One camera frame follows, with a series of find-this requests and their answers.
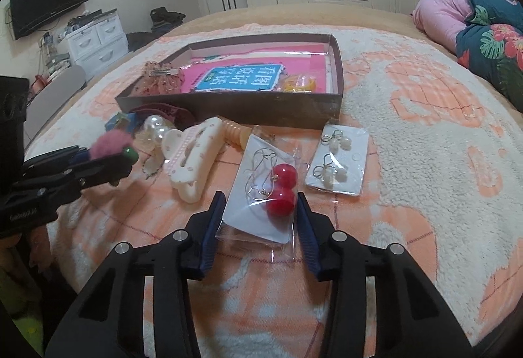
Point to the orange and white fleece blanket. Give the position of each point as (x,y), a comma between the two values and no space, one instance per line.
(429,137)

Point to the tan bed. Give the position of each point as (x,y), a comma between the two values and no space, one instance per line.
(286,14)

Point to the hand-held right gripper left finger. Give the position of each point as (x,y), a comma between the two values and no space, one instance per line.
(214,219)

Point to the pink quilt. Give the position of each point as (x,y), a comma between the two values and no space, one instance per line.
(437,23)

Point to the maroon hair clip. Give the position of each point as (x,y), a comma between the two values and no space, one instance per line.
(163,110)

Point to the black television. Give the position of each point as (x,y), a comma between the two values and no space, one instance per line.
(49,0)

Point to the pink dotted bow hair clip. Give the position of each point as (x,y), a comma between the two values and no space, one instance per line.
(159,84)

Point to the brown cardboard box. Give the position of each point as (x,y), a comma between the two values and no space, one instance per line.
(245,108)

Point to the dark floral quilt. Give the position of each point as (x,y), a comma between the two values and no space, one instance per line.
(494,47)

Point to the small blue box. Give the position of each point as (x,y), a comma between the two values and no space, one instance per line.
(122,121)

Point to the blue printed card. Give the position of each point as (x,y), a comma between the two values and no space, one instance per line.
(237,78)

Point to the pink paper liner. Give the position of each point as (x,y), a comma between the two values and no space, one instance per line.
(302,63)

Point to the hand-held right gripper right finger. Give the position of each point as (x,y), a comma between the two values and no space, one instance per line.
(306,227)

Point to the white drawer cabinet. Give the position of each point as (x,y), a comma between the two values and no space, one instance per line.
(100,39)

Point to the pearl earrings card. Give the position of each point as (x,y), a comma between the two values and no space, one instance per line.
(347,153)

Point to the red ball earrings card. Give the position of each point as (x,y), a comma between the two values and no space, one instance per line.
(282,186)

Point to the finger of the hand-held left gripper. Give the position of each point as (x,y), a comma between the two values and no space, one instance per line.
(98,172)
(53,158)

